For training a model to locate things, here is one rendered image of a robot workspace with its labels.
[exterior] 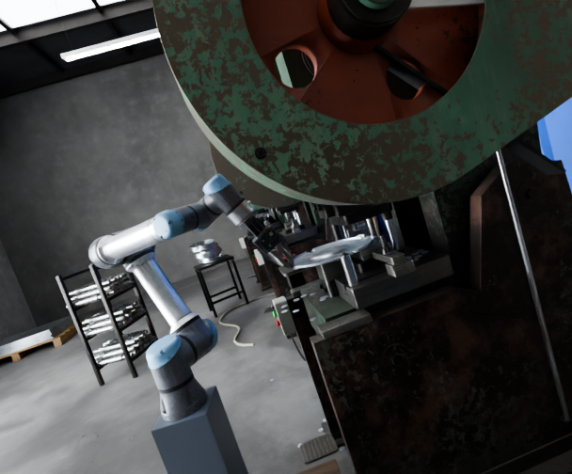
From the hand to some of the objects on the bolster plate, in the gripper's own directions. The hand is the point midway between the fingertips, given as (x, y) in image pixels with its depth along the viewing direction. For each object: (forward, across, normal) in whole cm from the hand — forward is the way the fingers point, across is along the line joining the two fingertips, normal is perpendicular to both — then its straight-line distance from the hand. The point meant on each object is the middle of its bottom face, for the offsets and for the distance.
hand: (290, 264), depth 120 cm
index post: (+14, +9, -14) cm, 22 cm away
